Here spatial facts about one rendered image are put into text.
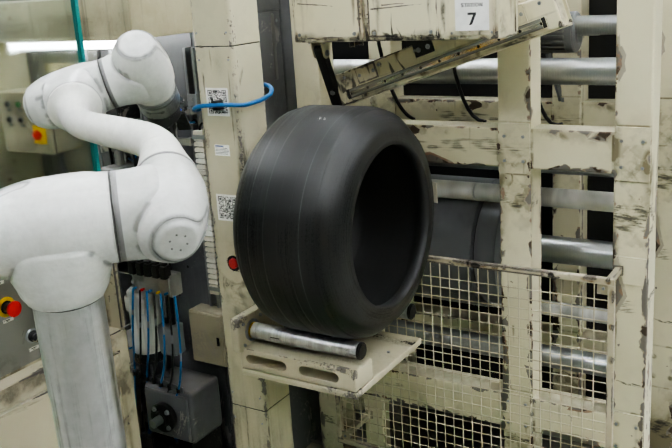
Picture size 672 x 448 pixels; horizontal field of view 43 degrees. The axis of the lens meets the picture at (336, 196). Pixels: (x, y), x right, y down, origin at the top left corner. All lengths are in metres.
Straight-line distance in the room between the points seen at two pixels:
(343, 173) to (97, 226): 0.89
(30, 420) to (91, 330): 1.06
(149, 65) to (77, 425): 0.70
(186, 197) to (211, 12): 1.13
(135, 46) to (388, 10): 0.82
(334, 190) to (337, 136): 0.14
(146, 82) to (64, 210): 0.57
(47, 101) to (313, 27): 0.93
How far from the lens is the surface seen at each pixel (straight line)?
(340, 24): 2.36
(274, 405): 2.57
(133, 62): 1.69
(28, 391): 2.32
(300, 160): 2.01
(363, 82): 2.50
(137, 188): 1.21
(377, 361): 2.35
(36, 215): 1.21
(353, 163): 2.00
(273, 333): 2.30
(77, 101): 1.68
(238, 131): 2.28
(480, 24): 2.18
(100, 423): 1.37
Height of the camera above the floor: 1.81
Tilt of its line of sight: 14 degrees down
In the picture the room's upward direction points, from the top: 4 degrees counter-clockwise
